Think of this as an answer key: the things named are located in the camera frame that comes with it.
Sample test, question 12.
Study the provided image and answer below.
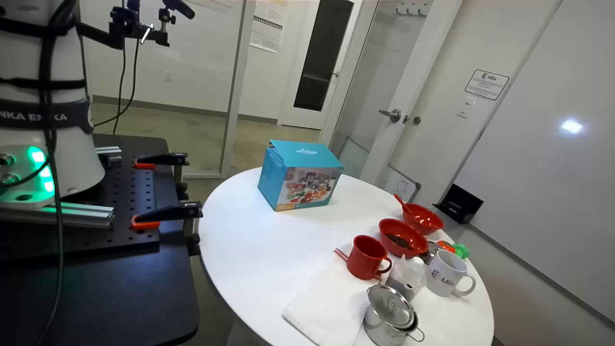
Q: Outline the red bowl with dark contents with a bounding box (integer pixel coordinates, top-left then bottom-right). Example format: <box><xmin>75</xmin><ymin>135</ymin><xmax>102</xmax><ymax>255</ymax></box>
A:
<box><xmin>379</xmin><ymin>220</ymin><xmax>429</xmax><ymax>258</ymax></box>

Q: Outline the black camera on mount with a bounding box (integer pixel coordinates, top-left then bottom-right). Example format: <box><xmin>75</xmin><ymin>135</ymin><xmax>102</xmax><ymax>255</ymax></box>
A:
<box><xmin>106</xmin><ymin>0</ymin><xmax>198</xmax><ymax>51</ymax></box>

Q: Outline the paper sign on wall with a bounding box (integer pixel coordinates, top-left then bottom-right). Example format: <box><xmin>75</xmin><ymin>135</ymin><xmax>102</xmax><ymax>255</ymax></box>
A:
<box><xmin>465</xmin><ymin>70</ymin><xmax>510</xmax><ymax>101</ymax></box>

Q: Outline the white cloth with red stripes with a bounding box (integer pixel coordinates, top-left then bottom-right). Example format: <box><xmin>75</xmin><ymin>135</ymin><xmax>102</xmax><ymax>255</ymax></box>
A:
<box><xmin>283</xmin><ymin>256</ymin><xmax>373</xmax><ymax>346</ymax></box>

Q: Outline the orange handled clamp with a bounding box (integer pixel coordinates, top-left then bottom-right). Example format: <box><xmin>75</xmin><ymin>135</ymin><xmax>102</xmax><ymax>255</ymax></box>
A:
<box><xmin>129</xmin><ymin>203</ymin><xmax>204</xmax><ymax>256</ymax></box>
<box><xmin>133</xmin><ymin>153</ymin><xmax>189</xmax><ymax>201</ymax></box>

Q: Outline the small steel pot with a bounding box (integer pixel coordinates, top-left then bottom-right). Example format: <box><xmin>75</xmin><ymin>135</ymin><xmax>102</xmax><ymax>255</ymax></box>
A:
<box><xmin>364</xmin><ymin>285</ymin><xmax>425</xmax><ymax>346</ymax></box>

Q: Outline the clear glass jar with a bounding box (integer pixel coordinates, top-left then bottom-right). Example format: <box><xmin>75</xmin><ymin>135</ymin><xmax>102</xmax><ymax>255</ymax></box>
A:
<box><xmin>387</xmin><ymin>258</ymin><xmax>427</xmax><ymax>301</ymax></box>

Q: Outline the silver door handle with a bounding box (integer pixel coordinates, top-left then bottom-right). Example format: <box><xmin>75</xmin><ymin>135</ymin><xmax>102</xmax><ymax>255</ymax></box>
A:
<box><xmin>379</xmin><ymin>110</ymin><xmax>402</xmax><ymax>124</ymax></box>

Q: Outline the black box on floor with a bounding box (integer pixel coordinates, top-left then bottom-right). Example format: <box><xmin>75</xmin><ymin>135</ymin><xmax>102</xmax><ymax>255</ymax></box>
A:
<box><xmin>437</xmin><ymin>185</ymin><xmax>483</xmax><ymax>226</ymax></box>

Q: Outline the black perforated robot base table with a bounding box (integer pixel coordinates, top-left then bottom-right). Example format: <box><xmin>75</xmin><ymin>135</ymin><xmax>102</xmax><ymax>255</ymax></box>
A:
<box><xmin>0</xmin><ymin>135</ymin><xmax>200</xmax><ymax>346</ymax></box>

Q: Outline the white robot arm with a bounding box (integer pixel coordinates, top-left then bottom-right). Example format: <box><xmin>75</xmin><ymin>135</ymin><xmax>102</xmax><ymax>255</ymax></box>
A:
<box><xmin>0</xmin><ymin>0</ymin><xmax>106</xmax><ymax>210</ymax></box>

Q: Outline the orange handled clamp front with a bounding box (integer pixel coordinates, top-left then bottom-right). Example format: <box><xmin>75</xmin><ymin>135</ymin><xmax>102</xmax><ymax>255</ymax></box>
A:
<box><xmin>129</xmin><ymin>203</ymin><xmax>204</xmax><ymax>256</ymax></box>

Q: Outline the red bowl with handle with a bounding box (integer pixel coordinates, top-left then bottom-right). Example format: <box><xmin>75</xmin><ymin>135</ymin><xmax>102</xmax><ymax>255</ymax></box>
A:
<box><xmin>396</xmin><ymin>197</ymin><xmax>444</xmax><ymax>235</ymax></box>

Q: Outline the small whiteboard on floor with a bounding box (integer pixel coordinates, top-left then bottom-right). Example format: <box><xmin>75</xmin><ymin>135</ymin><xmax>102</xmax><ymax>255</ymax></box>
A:
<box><xmin>385</xmin><ymin>168</ymin><xmax>421</xmax><ymax>203</ymax></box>

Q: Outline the white mug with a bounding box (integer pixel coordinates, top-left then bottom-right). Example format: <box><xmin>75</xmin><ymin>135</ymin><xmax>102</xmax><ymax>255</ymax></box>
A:
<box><xmin>427</xmin><ymin>251</ymin><xmax>477</xmax><ymax>297</ymax></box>

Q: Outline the green and orange toy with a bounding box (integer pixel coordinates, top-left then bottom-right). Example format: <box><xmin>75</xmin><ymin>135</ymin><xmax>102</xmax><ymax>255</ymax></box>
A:
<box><xmin>437</xmin><ymin>241</ymin><xmax>469</xmax><ymax>260</ymax></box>

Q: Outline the orange handled clamp rear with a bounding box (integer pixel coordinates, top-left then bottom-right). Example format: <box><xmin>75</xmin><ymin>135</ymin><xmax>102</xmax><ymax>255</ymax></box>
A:
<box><xmin>133</xmin><ymin>153</ymin><xmax>189</xmax><ymax>201</ymax></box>

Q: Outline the blue cardboard box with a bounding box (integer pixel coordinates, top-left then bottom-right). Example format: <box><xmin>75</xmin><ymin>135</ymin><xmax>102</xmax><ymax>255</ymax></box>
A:
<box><xmin>258</xmin><ymin>139</ymin><xmax>344</xmax><ymax>212</ymax></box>

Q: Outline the red cup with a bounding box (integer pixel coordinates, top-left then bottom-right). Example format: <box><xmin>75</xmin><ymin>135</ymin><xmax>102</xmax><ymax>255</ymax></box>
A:
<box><xmin>335</xmin><ymin>235</ymin><xmax>392</xmax><ymax>281</ymax></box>

